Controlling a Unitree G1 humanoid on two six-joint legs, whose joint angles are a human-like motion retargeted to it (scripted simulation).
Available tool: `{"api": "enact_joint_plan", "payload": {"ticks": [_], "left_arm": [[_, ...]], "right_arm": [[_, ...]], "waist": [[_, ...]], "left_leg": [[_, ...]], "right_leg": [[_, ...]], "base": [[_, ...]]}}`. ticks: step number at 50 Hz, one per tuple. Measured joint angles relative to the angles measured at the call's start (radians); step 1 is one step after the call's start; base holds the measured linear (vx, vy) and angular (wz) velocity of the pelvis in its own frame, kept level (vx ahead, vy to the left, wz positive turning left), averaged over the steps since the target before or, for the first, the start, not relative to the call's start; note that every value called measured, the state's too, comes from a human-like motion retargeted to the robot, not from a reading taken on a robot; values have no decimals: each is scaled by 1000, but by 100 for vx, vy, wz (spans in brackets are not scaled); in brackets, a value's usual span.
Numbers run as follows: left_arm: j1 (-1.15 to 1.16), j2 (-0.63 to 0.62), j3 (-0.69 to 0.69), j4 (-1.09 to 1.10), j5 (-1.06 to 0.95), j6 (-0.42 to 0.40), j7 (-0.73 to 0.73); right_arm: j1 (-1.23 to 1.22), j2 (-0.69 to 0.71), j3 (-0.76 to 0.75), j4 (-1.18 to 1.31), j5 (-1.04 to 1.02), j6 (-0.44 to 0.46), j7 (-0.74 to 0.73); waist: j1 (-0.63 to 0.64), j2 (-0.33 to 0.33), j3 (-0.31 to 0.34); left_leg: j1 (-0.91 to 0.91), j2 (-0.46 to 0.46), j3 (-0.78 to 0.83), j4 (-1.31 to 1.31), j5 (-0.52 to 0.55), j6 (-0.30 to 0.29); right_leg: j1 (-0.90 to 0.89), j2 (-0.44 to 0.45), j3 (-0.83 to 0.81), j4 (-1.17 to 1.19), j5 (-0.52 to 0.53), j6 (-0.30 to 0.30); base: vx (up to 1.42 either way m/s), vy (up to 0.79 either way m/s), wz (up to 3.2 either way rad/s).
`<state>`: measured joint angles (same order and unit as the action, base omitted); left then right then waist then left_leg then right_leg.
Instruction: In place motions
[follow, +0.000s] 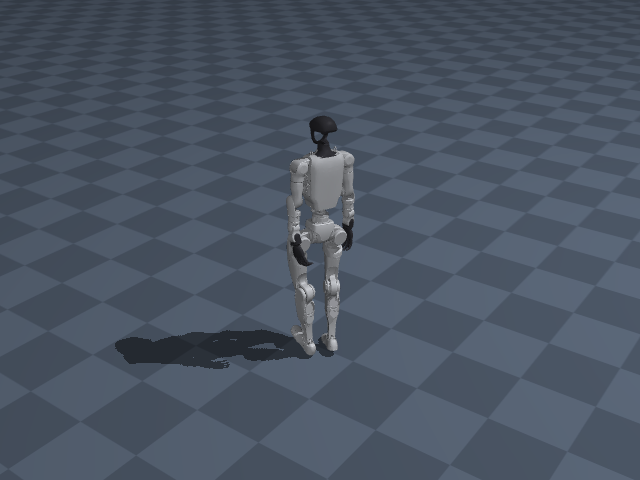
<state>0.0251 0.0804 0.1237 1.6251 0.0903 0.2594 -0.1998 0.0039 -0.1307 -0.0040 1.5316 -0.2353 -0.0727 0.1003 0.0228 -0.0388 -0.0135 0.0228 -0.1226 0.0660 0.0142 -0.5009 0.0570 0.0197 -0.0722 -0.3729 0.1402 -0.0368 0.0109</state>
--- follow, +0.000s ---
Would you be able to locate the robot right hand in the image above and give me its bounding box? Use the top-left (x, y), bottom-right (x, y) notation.
top-left (342, 219), bottom-right (354, 251)

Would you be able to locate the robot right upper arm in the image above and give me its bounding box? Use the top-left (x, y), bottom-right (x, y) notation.
top-left (340, 151), bottom-right (355, 197)

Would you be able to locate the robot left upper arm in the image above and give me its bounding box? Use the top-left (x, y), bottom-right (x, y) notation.
top-left (288, 157), bottom-right (310, 208)

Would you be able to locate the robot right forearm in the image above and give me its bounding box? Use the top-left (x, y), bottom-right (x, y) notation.
top-left (342, 190), bottom-right (355, 226)

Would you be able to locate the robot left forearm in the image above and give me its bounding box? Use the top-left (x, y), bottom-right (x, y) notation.
top-left (286, 196), bottom-right (301, 242)

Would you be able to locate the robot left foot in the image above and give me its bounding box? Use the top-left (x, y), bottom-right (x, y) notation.
top-left (291, 325), bottom-right (316, 355)

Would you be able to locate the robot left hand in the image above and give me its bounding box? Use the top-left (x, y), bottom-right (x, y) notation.
top-left (290, 234), bottom-right (313, 266)

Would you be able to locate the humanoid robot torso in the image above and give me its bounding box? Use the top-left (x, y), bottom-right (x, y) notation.
top-left (302, 146), bottom-right (344, 244)

